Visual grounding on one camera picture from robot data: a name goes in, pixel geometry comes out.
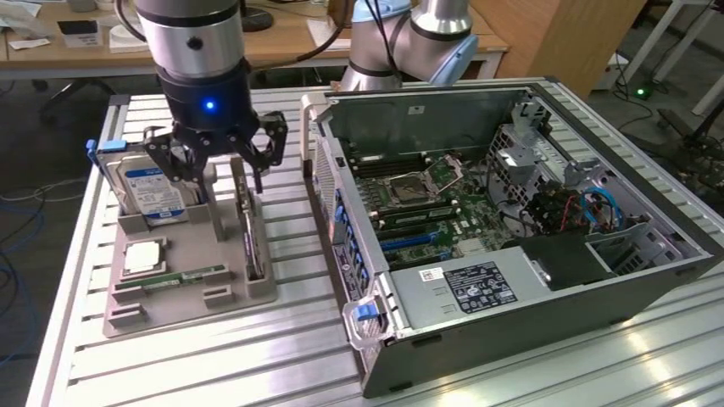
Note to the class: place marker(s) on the green motherboard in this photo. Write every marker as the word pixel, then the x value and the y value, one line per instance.
pixel 480 220

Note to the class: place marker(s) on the white paper slip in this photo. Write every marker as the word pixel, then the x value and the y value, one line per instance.
pixel 28 43

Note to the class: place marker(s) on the white paper stack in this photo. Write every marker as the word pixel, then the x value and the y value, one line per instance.
pixel 338 42

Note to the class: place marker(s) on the wooden desk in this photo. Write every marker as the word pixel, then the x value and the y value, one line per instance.
pixel 84 59

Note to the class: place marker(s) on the white box black top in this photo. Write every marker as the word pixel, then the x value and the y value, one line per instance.
pixel 78 29

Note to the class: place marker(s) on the grey parts rack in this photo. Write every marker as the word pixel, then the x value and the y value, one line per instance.
pixel 186 305

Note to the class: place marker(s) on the black chair base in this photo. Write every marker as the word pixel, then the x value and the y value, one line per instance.
pixel 68 95

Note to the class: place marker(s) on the white round container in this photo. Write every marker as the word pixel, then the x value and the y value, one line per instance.
pixel 124 40

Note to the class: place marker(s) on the black open pc case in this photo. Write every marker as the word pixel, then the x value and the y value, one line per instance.
pixel 509 339

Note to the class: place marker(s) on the installed green ram stick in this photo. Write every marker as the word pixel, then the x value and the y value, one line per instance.
pixel 418 213

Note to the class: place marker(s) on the metal disk bay cage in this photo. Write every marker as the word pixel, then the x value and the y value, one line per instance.
pixel 520 157

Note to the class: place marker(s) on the silver cpu chip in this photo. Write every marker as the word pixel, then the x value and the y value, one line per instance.
pixel 142 258

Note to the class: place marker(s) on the black ram slot white clips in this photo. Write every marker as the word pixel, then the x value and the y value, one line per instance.
pixel 406 157
pixel 389 167

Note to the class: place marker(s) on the loose green ram stick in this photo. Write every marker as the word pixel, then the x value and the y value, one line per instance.
pixel 169 277

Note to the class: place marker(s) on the grey power supply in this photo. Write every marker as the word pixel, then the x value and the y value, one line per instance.
pixel 429 297

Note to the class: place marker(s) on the blue case latch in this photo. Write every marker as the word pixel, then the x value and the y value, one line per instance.
pixel 362 311

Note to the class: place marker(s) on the blue expansion slot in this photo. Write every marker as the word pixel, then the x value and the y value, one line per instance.
pixel 409 241

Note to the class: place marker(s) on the cpu socket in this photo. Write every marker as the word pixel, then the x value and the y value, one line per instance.
pixel 408 191

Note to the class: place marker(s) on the green graphics card black fan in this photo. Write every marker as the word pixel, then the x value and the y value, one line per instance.
pixel 250 237

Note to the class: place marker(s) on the black floor equipment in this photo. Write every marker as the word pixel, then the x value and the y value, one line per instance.
pixel 678 127

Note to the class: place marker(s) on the silver chipset heatsink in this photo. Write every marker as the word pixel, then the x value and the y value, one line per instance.
pixel 469 248

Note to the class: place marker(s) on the black lamp base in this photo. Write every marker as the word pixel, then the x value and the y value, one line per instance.
pixel 261 21

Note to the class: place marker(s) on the white desk frame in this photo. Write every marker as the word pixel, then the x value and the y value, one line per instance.
pixel 666 38

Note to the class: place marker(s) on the hard disk blue carrier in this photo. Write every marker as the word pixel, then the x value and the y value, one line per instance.
pixel 149 191

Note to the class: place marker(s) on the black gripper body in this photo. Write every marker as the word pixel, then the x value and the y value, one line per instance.
pixel 197 114

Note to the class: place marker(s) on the metal socket cover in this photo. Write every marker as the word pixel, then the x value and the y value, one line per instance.
pixel 434 174

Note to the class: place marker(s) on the wooden cabinet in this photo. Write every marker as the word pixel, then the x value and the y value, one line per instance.
pixel 565 42

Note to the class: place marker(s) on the paper pile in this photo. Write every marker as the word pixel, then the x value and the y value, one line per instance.
pixel 16 17

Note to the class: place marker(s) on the green light device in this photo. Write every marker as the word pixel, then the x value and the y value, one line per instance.
pixel 640 91

